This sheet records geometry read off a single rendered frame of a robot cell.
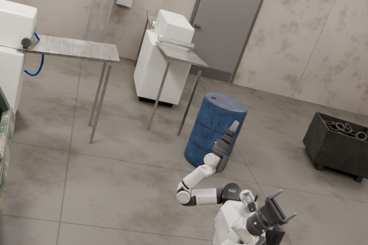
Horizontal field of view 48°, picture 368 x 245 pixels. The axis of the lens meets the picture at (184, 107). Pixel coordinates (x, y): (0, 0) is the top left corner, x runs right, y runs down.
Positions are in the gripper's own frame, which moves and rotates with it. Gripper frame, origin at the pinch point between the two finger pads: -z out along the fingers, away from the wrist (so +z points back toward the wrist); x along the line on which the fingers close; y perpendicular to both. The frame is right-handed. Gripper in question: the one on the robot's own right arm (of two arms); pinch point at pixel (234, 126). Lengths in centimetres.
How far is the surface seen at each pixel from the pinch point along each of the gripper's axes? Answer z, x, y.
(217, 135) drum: 17, -275, 26
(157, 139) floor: 65, -321, 97
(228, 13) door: -198, -598, 158
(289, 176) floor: 17, -376, -82
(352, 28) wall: -326, -710, -75
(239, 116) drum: -16, -273, 15
